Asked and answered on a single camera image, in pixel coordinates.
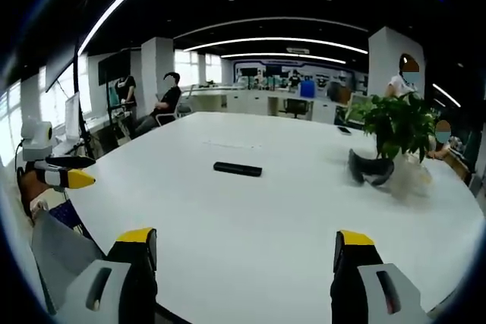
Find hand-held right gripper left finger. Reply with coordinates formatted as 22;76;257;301
56;227;159;324

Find white office chair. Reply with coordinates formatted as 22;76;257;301
154;110;180;128

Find black wall screen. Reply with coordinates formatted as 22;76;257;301
97;52;133;87

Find black tripod stand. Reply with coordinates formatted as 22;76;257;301
72;35;96;161

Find green potted plant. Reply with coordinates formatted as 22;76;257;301
347;92;438;200

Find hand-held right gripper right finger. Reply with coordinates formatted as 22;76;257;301
329;229;432;324

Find black remote control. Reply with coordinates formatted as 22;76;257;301
213;161;264;178

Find white counter desk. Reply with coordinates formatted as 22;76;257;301
188;87;336;124

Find black office chair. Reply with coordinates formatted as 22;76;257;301
283;97;311;119

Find black headset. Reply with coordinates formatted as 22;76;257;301
348;148;396;188

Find person's left hand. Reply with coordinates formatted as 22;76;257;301
17;168;50;219

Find ceiling light strip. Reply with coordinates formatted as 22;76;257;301
219;52;347;65
77;0;184;55
183;36;370;55

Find blue patterned cloth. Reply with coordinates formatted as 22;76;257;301
48;200;94;242

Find blue box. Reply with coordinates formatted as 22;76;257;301
299;80;317;99

